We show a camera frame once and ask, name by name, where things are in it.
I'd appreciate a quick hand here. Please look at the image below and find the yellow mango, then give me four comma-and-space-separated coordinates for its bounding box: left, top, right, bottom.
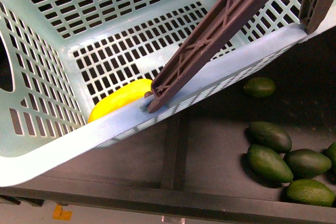
88, 79, 152, 123

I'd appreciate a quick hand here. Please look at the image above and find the light blue plastic basket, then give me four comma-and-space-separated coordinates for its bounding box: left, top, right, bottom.
0, 0, 336, 188

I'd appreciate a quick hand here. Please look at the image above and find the black avocado tray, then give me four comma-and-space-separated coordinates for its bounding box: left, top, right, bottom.
1, 29, 335, 223

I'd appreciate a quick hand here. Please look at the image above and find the green avocado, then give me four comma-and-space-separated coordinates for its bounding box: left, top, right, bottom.
243, 77, 276, 98
325, 142, 336, 174
286, 179, 335, 207
248, 121, 292, 153
247, 144, 293, 183
283, 148, 332, 178

